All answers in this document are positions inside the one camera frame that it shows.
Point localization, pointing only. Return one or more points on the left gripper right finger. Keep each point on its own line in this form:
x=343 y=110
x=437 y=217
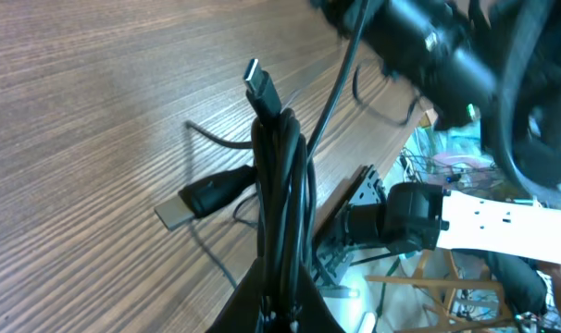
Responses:
x=314 y=317

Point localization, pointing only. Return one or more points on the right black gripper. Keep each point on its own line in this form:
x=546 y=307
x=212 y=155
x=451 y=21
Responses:
x=438 y=47

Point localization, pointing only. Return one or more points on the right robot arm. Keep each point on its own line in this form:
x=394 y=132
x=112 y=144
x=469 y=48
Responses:
x=501 y=69

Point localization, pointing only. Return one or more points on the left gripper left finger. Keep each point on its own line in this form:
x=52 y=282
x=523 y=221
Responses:
x=242 y=312

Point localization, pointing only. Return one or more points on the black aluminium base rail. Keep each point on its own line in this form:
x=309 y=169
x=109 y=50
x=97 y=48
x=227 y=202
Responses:
x=352 y=225

